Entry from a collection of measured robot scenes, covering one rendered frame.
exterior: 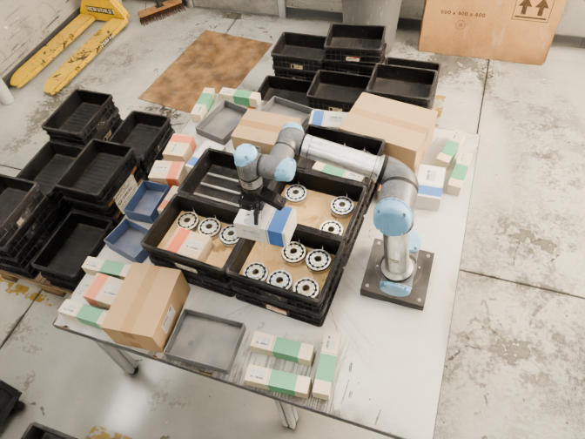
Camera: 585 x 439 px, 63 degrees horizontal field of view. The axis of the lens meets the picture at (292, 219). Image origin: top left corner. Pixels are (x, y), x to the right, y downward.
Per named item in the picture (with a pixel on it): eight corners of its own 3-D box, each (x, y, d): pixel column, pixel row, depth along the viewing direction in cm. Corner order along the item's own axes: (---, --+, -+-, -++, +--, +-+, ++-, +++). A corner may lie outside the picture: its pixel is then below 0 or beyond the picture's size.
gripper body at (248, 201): (248, 194, 175) (242, 172, 166) (270, 199, 173) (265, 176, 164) (239, 210, 171) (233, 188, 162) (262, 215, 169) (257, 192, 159)
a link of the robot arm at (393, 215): (416, 270, 189) (419, 178, 146) (410, 304, 181) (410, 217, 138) (386, 265, 193) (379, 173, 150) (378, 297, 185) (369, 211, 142)
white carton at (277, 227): (297, 223, 183) (295, 208, 176) (286, 248, 177) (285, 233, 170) (249, 212, 188) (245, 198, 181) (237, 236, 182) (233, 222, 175)
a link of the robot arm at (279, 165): (299, 145, 151) (266, 140, 154) (287, 172, 145) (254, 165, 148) (300, 162, 158) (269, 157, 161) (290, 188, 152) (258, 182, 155)
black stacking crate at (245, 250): (345, 256, 200) (345, 240, 191) (320, 317, 185) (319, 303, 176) (259, 231, 212) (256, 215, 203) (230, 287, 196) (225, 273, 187)
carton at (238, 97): (261, 101, 284) (259, 92, 279) (258, 107, 280) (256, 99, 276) (225, 95, 290) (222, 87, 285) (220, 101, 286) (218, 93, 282)
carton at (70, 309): (118, 319, 204) (113, 313, 199) (110, 332, 200) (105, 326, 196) (71, 305, 210) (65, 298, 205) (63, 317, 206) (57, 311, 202)
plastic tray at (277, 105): (314, 116, 272) (314, 109, 268) (296, 138, 262) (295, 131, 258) (274, 102, 282) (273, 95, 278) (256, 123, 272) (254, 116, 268)
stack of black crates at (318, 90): (372, 115, 350) (374, 76, 323) (362, 143, 334) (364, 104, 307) (319, 107, 361) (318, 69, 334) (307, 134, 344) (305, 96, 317)
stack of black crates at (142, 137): (148, 145, 350) (131, 109, 323) (184, 153, 342) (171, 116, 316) (119, 185, 328) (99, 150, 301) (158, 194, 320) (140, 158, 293)
